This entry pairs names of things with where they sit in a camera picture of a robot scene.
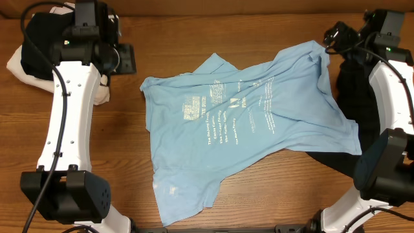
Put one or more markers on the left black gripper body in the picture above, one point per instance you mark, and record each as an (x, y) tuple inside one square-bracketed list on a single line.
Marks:
[(127, 63)]

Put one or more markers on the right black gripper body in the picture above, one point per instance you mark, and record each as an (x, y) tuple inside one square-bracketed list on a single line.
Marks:
[(347, 41)]

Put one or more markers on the light blue printed t-shirt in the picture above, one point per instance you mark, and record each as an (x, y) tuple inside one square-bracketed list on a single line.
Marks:
[(211, 123)]

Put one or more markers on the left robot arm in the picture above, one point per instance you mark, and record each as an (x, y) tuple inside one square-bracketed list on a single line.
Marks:
[(63, 188)]

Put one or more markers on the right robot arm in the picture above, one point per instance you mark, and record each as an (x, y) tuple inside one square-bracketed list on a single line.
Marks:
[(375, 89)]

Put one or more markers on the folded beige garment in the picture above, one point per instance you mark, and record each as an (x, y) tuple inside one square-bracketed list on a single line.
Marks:
[(29, 81)]

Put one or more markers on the black garment on right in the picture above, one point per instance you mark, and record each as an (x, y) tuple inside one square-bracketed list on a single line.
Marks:
[(357, 101)]

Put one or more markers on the folded black garment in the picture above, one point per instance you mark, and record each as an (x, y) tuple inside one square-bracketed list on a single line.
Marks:
[(44, 29)]

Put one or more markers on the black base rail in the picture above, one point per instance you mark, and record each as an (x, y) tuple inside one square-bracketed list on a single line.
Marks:
[(220, 230)]

